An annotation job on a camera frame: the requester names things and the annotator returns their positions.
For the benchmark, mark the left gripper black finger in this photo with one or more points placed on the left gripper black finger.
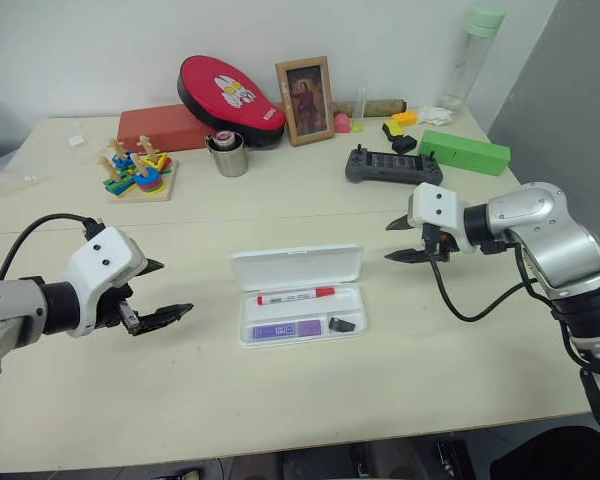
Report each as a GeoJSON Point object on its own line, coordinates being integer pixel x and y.
{"type": "Point", "coordinates": [152, 266]}
{"type": "Point", "coordinates": [162, 316]}

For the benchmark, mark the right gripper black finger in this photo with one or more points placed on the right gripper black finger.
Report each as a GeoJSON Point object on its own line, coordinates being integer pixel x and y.
{"type": "Point", "coordinates": [402, 222]}
{"type": "Point", "coordinates": [410, 256]}

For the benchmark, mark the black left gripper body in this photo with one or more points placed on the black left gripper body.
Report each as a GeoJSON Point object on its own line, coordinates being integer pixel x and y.
{"type": "Point", "coordinates": [115, 307]}

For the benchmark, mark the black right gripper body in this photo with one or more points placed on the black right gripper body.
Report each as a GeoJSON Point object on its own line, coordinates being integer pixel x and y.
{"type": "Point", "coordinates": [440, 245]}

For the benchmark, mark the white plastic pencil case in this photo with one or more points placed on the white plastic pencil case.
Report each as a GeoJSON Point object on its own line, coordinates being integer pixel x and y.
{"type": "Point", "coordinates": [295, 265]}

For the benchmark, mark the purple eraser pack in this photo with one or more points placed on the purple eraser pack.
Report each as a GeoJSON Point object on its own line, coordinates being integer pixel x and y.
{"type": "Point", "coordinates": [280, 331]}

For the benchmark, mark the red and white marker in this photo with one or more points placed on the red and white marker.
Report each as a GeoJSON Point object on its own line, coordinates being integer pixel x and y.
{"type": "Point", "coordinates": [295, 297]}

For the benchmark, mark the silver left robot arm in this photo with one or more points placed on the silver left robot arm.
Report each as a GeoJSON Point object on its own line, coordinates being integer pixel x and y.
{"type": "Point", "coordinates": [10, 310]}

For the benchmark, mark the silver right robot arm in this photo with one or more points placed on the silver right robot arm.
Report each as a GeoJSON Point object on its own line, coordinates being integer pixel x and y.
{"type": "Point", "coordinates": [555, 235]}

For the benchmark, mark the grey handheld game controller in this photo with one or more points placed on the grey handheld game controller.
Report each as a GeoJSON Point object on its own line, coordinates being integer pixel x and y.
{"type": "Point", "coordinates": [390, 167]}

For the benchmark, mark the small black toy piece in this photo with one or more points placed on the small black toy piece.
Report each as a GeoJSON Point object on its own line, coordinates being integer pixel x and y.
{"type": "Point", "coordinates": [404, 144]}

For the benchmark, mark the colourful wooden stacking toy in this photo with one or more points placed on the colourful wooden stacking toy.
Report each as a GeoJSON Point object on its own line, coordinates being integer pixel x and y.
{"type": "Point", "coordinates": [140, 182]}

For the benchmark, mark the green rectangular box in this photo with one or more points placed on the green rectangular box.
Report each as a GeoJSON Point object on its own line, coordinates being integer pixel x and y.
{"type": "Point", "coordinates": [462, 150]}

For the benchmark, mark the yellow and black toy piece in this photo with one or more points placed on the yellow and black toy piece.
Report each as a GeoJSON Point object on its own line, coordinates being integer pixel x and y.
{"type": "Point", "coordinates": [392, 126]}

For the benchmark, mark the orange toy block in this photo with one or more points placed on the orange toy block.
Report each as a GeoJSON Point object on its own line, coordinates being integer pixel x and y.
{"type": "Point", "coordinates": [405, 118]}

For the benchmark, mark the clear tube with green base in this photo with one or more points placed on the clear tube with green base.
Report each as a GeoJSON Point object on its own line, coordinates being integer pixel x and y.
{"type": "Point", "coordinates": [357, 125]}

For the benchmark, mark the crumpled white cloth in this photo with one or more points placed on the crumpled white cloth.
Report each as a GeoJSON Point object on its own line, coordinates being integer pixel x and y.
{"type": "Point", "coordinates": [436, 115]}

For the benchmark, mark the small pink object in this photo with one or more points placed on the small pink object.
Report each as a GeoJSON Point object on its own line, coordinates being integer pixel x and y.
{"type": "Point", "coordinates": [342, 123]}

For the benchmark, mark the brown rolled mat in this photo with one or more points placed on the brown rolled mat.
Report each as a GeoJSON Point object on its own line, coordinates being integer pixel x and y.
{"type": "Point", "coordinates": [385, 106]}

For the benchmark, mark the stainless steel cup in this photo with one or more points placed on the stainless steel cup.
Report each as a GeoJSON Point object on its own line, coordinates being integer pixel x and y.
{"type": "Point", "coordinates": [230, 161]}

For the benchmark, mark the red rectangular block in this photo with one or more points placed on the red rectangular block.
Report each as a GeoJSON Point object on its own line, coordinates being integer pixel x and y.
{"type": "Point", "coordinates": [155, 125]}

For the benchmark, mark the red and white tape roll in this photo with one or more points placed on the red and white tape roll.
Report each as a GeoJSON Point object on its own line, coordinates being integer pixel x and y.
{"type": "Point", "coordinates": [224, 138]}

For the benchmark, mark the clear plastic bag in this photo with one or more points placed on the clear plastic bag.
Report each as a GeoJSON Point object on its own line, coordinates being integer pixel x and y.
{"type": "Point", "coordinates": [30, 170]}

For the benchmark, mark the clear bottle with green cap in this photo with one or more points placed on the clear bottle with green cap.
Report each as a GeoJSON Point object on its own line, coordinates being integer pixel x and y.
{"type": "Point", "coordinates": [472, 55]}

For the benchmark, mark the red and black boxing pad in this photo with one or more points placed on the red and black boxing pad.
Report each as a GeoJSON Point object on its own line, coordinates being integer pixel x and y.
{"type": "Point", "coordinates": [220, 90]}

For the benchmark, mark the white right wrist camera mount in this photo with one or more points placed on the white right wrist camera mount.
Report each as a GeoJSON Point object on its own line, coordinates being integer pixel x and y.
{"type": "Point", "coordinates": [437, 207]}

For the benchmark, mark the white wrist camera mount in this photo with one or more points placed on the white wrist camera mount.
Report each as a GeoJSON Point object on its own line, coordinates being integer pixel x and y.
{"type": "Point", "coordinates": [437, 207]}
{"type": "Point", "coordinates": [100, 260]}

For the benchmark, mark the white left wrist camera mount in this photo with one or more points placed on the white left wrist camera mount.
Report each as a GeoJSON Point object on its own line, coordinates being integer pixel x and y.
{"type": "Point", "coordinates": [100, 260]}

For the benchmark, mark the wooden picture frame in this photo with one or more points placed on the wooden picture frame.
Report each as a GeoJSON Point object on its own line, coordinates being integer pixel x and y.
{"type": "Point", "coordinates": [305, 100]}

